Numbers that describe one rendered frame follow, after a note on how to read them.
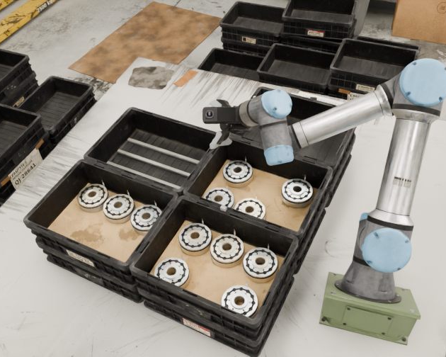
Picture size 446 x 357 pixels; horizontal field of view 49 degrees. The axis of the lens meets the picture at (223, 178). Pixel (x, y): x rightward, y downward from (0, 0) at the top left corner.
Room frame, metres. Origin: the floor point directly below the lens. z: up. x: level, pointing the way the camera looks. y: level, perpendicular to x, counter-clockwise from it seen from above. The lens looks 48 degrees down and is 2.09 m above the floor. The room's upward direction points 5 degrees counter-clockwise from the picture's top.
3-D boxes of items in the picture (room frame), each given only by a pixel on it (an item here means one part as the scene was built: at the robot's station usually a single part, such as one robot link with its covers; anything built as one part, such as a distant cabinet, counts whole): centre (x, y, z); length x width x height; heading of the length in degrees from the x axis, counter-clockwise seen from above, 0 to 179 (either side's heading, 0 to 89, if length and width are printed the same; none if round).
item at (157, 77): (1.96, 0.30, 0.71); 0.22 x 0.19 x 0.01; 62
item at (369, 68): (2.09, -0.84, 0.37); 0.40 x 0.30 x 0.45; 62
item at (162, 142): (1.24, 0.23, 0.87); 0.40 x 0.30 x 0.11; 59
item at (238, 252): (0.83, 0.01, 0.86); 0.10 x 0.10 x 0.01
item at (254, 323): (0.78, 0.04, 0.92); 0.40 x 0.30 x 0.02; 59
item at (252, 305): (0.65, -0.01, 0.86); 0.10 x 0.10 x 0.01
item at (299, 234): (1.03, -0.11, 0.92); 0.40 x 0.30 x 0.02; 59
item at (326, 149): (1.29, -0.27, 0.87); 0.40 x 0.30 x 0.11; 59
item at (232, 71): (2.46, -0.13, 0.26); 0.40 x 0.30 x 0.23; 62
